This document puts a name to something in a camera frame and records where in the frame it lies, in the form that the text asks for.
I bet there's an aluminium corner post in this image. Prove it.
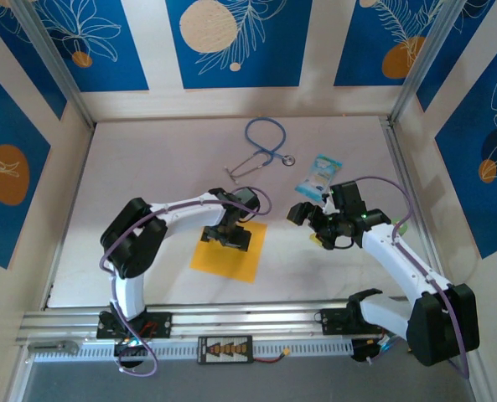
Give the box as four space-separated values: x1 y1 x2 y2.
386 0 463 129
9 0 96 129

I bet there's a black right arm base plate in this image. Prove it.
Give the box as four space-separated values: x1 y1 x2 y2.
319 307 383 337

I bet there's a small metal bracket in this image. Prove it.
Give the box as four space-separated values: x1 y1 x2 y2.
28 341 80 355

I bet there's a red wire with yellow connector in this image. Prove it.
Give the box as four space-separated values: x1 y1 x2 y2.
251 349 293 364

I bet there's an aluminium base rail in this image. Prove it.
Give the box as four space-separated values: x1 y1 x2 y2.
15 297 412 347

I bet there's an orange paper sheet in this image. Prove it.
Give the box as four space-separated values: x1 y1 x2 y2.
189 220 269 285

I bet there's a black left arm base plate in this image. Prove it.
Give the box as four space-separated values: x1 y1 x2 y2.
96 310 173 340

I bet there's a slotted grey cable tray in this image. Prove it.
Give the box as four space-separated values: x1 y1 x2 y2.
32 339 355 363

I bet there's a blue stethoscope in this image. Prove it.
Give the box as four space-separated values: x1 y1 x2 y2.
222 116 298 185

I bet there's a blue wet wipes packet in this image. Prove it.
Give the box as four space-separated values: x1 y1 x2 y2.
293 152 344 198

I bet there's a black power distribution board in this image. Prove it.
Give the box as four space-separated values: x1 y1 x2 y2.
197 334 254 365

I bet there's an aluminium side rail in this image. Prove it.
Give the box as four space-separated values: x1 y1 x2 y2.
380 116 444 277

